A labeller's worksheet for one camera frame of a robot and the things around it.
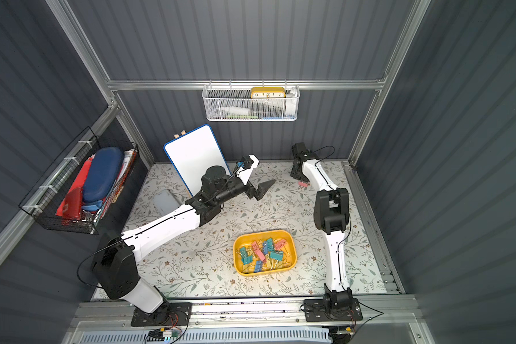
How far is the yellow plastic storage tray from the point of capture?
833 mm

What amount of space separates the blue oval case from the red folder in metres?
0.01

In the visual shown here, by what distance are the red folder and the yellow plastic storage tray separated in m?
0.52

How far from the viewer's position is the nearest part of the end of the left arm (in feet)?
1.94

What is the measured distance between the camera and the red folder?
65cm
